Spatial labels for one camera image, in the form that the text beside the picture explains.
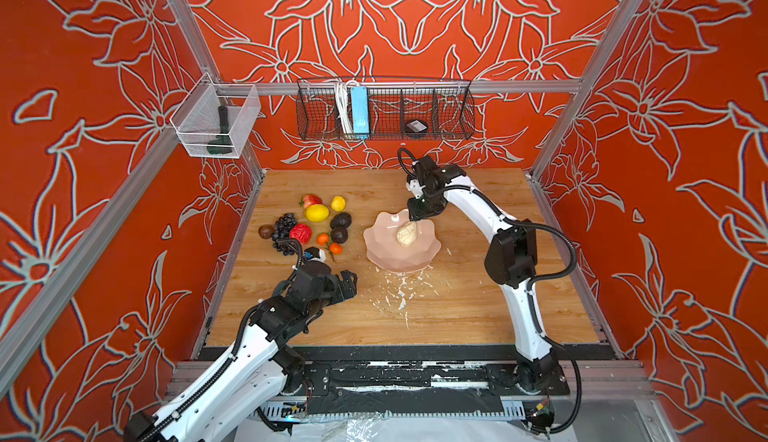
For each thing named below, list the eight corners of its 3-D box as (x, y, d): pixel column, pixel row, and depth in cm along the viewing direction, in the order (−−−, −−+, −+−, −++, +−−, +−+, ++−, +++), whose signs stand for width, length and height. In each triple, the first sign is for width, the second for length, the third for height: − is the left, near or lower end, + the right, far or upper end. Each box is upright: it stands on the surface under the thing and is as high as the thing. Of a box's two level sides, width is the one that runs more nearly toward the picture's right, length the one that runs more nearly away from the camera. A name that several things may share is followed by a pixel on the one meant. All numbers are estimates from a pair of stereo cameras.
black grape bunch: (274, 257, 97) (270, 251, 94) (277, 221, 106) (274, 215, 103) (295, 254, 97) (292, 248, 94) (296, 219, 107) (294, 212, 104)
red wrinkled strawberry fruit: (291, 241, 101) (287, 233, 97) (300, 230, 104) (296, 221, 100) (304, 246, 99) (301, 238, 95) (313, 235, 102) (310, 226, 98)
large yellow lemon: (305, 222, 105) (303, 218, 103) (308, 208, 109) (306, 204, 107) (327, 222, 105) (326, 218, 103) (329, 208, 109) (328, 204, 107)
